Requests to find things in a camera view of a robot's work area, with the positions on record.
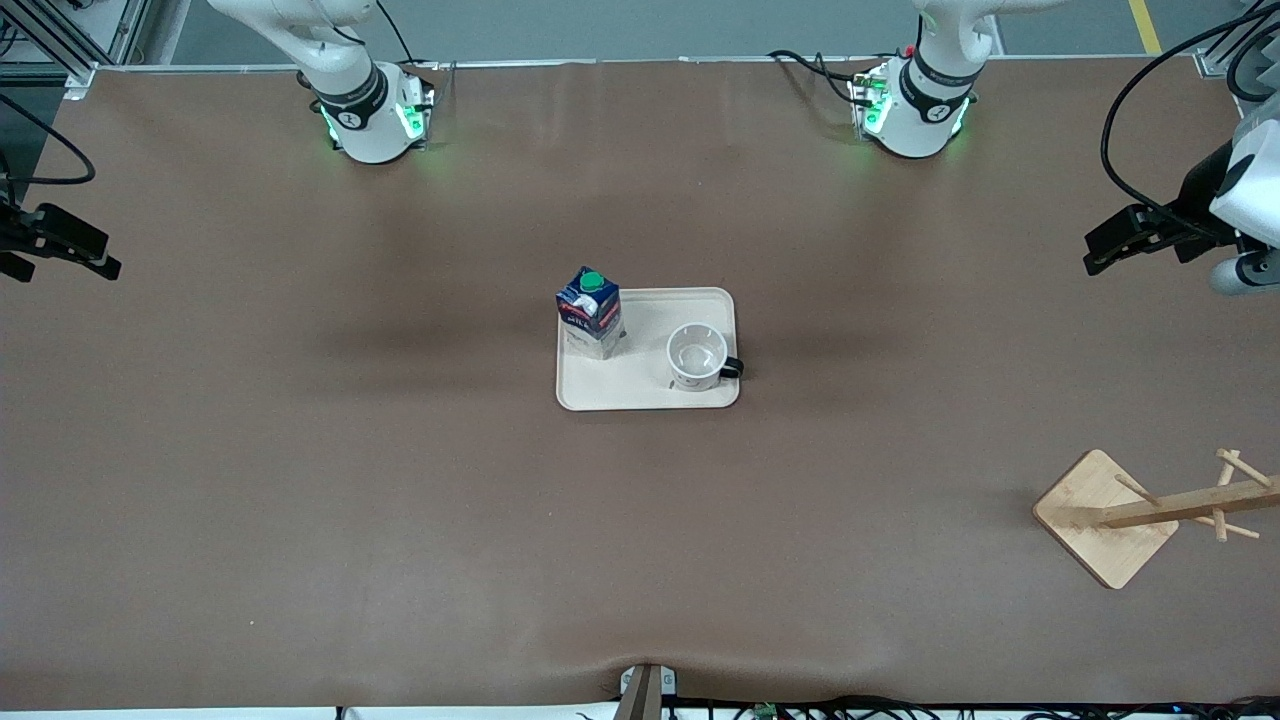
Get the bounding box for white smiley mug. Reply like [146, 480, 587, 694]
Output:
[666, 322, 745, 393]

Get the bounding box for wooden mug rack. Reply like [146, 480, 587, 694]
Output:
[1032, 448, 1280, 591]

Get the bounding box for brown table cover sheet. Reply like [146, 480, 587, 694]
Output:
[0, 55, 1280, 713]

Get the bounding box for cream plastic tray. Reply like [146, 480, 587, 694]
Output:
[555, 287, 742, 412]

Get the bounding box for short black cable loop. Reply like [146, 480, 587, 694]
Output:
[1226, 25, 1280, 104]

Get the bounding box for aluminium frame profile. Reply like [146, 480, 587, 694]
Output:
[1195, 0, 1280, 81]
[0, 0, 151, 101]

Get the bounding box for black base cables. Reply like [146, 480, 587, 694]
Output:
[768, 48, 873, 106]

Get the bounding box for thin black base cable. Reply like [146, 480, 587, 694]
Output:
[375, 0, 458, 73]

